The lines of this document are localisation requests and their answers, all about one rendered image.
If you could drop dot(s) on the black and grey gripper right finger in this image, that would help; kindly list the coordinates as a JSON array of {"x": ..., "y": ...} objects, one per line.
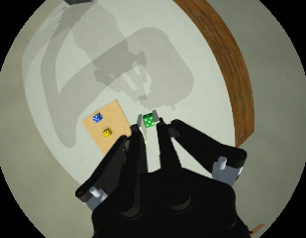
[{"x": 226, "y": 161}]

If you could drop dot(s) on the tan square mat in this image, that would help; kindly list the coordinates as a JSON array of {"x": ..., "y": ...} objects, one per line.
[{"x": 113, "y": 118}]

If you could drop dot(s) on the yellow die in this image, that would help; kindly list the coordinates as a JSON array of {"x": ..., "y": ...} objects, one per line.
[{"x": 107, "y": 133}]

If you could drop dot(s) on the blue die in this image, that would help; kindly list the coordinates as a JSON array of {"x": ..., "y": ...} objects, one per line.
[{"x": 97, "y": 118}]

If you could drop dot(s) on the green die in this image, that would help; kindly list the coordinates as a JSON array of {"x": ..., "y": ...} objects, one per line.
[{"x": 148, "y": 120}]

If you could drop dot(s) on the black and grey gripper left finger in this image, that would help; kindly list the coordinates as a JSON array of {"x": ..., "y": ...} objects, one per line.
[{"x": 121, "y": 168}]

